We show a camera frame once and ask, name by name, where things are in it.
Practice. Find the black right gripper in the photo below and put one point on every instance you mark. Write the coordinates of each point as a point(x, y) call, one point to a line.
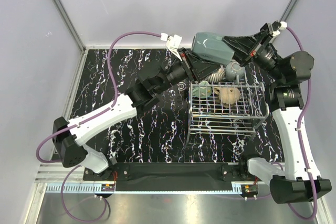
point(244, 45)

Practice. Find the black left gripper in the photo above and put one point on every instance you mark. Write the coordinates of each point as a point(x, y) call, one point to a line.
point(189, 61)

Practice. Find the white ribbed ceramic mug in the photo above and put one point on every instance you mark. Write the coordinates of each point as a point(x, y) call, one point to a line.
point(217, 76)

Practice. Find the mint green cup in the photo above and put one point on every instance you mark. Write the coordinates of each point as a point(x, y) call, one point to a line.
point(202, 90)

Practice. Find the grey-blue speckled ceramic mug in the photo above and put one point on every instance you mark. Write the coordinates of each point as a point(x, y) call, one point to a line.
point(234, 72)

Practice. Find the teal faceted ceramic mug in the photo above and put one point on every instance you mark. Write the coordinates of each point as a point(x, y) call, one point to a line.
point(210, 46)

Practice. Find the tan glazed ceramic mug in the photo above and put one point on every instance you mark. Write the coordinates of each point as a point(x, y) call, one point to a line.
point(227, 96)

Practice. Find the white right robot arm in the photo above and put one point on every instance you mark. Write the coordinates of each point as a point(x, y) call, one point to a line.
point(301, 180)

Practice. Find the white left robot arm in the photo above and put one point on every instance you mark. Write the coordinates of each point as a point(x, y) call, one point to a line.
point(70, 137)

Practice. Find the black marble pattern mat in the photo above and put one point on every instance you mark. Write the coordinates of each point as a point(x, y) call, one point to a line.
point(159, 135)

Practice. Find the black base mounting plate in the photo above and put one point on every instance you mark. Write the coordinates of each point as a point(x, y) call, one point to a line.
point(169, 177)

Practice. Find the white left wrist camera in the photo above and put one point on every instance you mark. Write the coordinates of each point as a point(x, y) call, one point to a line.
point(172, 43)

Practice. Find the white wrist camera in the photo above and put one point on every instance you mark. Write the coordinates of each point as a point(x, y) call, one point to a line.
point(277, 27)
point(172, 43)

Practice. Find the silver wire dish rack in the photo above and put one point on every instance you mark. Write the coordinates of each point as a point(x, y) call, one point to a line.
point(209, 117)

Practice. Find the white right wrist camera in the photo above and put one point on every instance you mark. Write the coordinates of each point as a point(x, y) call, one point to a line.
point(277, 27)

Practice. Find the aluminium frame post left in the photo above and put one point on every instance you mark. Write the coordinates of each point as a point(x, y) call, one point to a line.
point(68, 23)

